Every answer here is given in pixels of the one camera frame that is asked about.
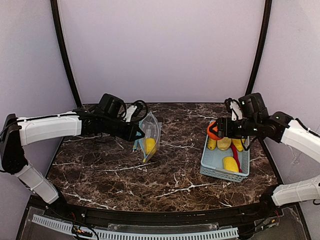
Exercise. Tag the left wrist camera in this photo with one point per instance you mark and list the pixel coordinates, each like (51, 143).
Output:
(132, 112)

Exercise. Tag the slotted grey cable duct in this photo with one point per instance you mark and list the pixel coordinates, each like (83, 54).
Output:
(137, 232)

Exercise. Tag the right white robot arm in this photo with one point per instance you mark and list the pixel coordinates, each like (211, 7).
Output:
(250, 117)

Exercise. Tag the black frame post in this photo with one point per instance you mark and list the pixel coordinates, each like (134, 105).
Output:
(260, 46)
(63, 52)

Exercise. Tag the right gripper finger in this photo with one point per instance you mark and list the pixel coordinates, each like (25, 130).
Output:
(214, 135)
(213, 127)

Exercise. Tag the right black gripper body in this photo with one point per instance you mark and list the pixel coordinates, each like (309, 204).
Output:
(222, 127)

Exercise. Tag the black front table rail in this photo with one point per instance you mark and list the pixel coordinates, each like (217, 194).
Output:
(140, 205)

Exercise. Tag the clear zip bag blue zipper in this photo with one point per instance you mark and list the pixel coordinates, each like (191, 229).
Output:
(152, 128)

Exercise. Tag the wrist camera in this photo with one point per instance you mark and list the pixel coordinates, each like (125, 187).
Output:
(132, 112)
(233, 107)

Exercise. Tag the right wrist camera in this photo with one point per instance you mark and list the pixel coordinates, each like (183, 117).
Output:
(233, 107)

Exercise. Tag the red chili pepper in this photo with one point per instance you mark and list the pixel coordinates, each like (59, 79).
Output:
(236, 157)

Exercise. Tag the orange fruit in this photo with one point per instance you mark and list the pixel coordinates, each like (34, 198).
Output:
(208, 132)

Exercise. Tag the black frame post right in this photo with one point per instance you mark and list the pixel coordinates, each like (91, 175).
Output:
(260, 46)

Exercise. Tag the round yellow lemon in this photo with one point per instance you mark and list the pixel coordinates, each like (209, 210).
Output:
(150, 146)

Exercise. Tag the pale yellow potato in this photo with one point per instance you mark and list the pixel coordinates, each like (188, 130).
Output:
(224, 143)

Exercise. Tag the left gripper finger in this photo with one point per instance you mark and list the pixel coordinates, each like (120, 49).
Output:
(137, 137)
(139, 132)

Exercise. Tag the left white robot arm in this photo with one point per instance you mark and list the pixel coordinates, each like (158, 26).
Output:
(111, 116)

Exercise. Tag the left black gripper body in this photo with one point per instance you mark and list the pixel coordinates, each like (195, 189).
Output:
(127, 130)

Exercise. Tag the light blue plastic basket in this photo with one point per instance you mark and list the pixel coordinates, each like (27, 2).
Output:
(212, 163)

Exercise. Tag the yellow mango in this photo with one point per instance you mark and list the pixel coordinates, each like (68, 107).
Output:
(230, 164)

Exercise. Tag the black frame post left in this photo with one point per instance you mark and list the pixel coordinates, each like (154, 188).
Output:
(63, 52)

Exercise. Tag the yellow fruit back left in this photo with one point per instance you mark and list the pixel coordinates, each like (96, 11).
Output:
(211, 144)

